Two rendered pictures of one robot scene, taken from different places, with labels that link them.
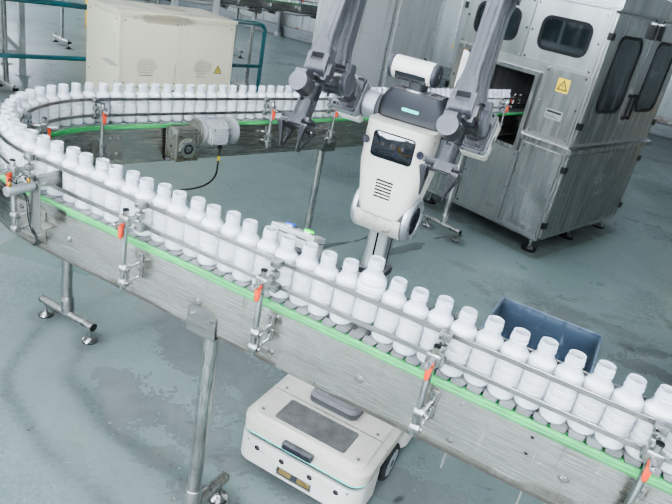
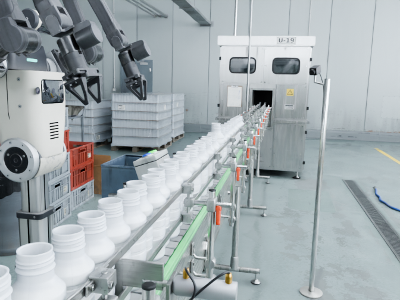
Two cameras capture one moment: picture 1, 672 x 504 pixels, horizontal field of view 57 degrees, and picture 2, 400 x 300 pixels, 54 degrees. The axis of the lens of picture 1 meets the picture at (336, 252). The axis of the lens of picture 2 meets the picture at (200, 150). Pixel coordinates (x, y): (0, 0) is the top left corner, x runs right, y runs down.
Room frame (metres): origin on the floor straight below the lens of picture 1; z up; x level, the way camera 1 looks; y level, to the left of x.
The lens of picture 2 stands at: (1.72, 1.41, 1.34)
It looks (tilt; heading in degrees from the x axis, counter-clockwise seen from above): 9 degrees down; 257
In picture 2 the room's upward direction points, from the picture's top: 2 degrees clockwise
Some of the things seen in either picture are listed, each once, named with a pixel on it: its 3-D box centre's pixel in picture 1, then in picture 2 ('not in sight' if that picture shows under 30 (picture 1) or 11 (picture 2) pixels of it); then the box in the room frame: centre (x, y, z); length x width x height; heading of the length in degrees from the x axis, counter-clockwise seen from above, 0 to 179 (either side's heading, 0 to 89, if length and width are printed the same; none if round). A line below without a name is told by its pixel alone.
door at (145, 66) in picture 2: not in sight; (136, 94); (0.97, -10.79, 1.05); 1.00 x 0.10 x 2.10; 156
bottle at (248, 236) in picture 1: (246, 250); (197, 169); (1.46, 0.23, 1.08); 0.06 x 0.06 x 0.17
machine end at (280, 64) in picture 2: not in sight; (263, 106); (-0.79, -4.86, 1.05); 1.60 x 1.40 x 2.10; 66
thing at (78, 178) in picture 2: not in sight; (66, 174); (2.22, -3.13, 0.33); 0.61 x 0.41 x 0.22; 69
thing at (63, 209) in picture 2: not in sight; (38, 212); (2.41, -2.45, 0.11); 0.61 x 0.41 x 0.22; 72
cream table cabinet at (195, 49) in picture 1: (159, 78); not in sight; (5.51, 1.85, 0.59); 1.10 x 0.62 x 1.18; 138
